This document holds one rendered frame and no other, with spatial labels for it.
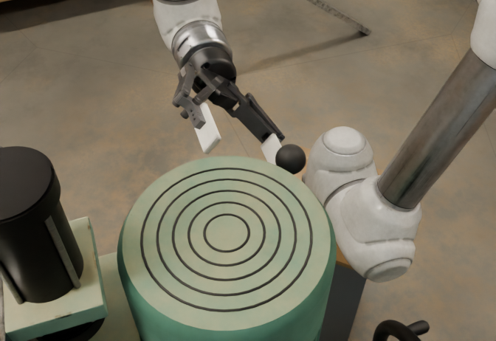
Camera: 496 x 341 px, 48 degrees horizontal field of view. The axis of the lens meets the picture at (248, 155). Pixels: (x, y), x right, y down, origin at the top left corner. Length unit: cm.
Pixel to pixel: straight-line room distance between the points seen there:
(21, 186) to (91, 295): 10
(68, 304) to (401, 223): 93
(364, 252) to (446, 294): 101
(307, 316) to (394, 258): 85
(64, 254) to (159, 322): 9
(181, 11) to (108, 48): 229
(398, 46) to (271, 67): 72
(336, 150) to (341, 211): 15
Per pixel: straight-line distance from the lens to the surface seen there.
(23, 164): 37
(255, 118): 85
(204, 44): 89
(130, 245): 45
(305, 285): 43
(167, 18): 94
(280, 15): 336
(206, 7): 93
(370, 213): 125
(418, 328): 114
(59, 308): 42
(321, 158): 137
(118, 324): 52
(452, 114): 111
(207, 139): 72
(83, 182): 253
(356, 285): 160
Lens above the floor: 188
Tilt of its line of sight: 48 degrees down
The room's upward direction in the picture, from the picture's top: straight up
